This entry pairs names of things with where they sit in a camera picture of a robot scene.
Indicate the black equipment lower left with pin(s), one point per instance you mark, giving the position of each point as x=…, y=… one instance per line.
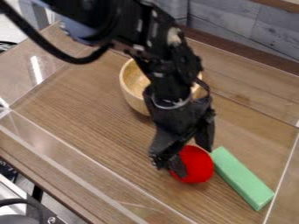
x=18, y=207

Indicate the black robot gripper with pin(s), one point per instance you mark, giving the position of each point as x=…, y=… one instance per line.
x=177, y=125

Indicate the green rectangular block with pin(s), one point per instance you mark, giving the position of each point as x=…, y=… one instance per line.
x=241, y=179

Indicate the red plush fruit green leaf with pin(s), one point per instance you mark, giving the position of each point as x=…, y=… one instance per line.
x=197, y=164

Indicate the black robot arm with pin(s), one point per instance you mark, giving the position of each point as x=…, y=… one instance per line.
x=140, y=27

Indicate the wooden bowl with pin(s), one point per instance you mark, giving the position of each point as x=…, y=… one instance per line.
x=132, y=84

